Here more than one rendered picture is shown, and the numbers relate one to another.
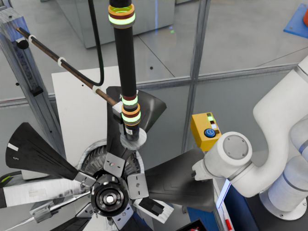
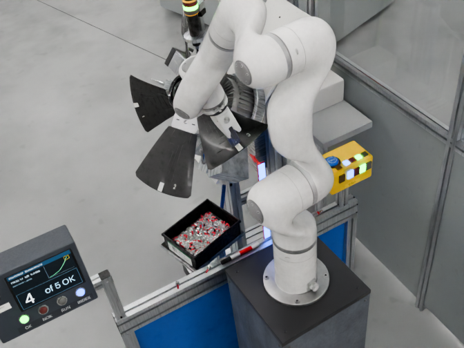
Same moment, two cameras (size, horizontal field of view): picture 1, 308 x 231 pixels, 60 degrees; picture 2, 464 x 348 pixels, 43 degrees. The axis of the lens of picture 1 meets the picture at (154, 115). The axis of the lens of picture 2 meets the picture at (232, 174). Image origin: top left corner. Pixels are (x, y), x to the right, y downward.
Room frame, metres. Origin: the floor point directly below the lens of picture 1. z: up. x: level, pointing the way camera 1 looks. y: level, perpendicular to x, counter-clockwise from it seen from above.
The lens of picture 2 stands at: (0.11, -1.52, 2.33)
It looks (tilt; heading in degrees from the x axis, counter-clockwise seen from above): 42 degrees down; 77
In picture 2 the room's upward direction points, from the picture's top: 8 degrees counter-clockwise
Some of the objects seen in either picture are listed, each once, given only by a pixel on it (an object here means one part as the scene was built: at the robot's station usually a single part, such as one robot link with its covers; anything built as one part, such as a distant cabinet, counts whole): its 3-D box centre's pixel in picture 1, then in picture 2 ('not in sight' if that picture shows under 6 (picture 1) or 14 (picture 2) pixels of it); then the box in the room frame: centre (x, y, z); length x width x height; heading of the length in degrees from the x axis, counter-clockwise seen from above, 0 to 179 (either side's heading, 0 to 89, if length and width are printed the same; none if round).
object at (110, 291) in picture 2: not in sight; (112, 295); (-0.03, -0.40, 0.96); 0.03 x 0.03 x 0.20; 11
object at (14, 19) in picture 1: (10, 23); not in sight; (0.86, 0.50, 1.54); 0.10 x 0.07 x 0.08; 46
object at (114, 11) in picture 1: (122, 15); not in sight; (0.43, 0.05, 1.80); 0.04 x 0.04 x 0.03
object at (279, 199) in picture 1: (289, 188); (295, 259); (0.49, -0.54, 1.04); 0.19 x 0.19 x 0.18
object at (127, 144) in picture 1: (129, 125); (195, 21); (0.43, 0.06, 1.50); 0.09 x 0.07 x 0.10; 46
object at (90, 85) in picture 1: (61, 63); not in sight; (0.64, 0.27, 1.54); 0.54 x 0.01 x 0.01; 46
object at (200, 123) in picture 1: (205, 132); (342, 168); (0.78, -0.24, 1.02); 0.16 x 0.10 x 0.11; 11
